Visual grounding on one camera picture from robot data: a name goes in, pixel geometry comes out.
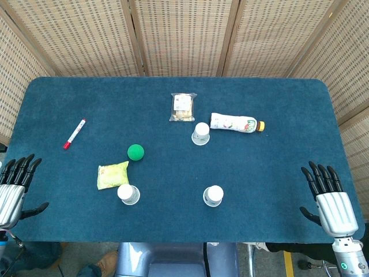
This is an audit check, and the black trousers leg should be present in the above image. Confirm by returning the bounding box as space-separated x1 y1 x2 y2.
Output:
265 242 337 258

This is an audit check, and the woven bamboo screen panel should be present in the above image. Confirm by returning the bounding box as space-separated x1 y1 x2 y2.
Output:
288 0 369 122
1 0 145 77
338 108 369 218
0 5 56 145
224 0 347 78
129 0 240 77

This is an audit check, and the brown leather shoe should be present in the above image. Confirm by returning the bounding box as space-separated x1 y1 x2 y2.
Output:
96 250 119 277

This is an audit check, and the clear bag of crackers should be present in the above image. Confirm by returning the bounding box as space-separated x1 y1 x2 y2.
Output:
169 92 198 122

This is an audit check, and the white sneaker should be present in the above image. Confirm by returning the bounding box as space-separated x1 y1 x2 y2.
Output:
242 242 269 251

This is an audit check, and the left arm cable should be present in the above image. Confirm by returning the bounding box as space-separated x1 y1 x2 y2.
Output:
0 230 27 277

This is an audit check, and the blue jeans leg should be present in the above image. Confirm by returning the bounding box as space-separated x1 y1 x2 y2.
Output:
77 264 100 277

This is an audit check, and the white drink bottle yellow cap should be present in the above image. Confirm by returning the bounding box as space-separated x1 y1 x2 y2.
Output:
209 112 266 134

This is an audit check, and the black torso cable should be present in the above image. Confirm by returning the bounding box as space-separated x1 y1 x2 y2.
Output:
203 242 210 277

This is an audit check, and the blue felt table cloth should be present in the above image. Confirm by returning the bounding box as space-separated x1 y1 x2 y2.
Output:
5 76 366 243

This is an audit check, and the green foam ball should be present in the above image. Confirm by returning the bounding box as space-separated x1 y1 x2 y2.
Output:
127 144 145 161

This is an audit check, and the white paper cup green flower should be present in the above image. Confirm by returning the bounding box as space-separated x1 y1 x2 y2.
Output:
191 122 210 146
116 184 141 206

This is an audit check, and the metal table leg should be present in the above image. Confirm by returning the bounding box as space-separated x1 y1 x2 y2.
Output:
247 242 257 277

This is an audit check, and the black swivel chair base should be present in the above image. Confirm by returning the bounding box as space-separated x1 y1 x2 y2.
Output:
298 259 341 277

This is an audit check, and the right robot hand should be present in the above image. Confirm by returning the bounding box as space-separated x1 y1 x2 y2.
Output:
299 160 360 239

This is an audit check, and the red white marker pen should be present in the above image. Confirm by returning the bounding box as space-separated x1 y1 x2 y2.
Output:
62 118 87 150

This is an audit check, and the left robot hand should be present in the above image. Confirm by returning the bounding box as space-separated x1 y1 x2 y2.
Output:
0 154 50 230

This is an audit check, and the blue-grey robot torso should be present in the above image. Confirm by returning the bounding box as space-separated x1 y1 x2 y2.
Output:
115 242 240 277

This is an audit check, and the white paper cup blue flower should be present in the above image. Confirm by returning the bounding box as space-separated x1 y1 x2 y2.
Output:
202 185 225 208

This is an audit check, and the yellow-green snack packet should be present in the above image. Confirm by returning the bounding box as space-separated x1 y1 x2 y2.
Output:
97 160 130 190

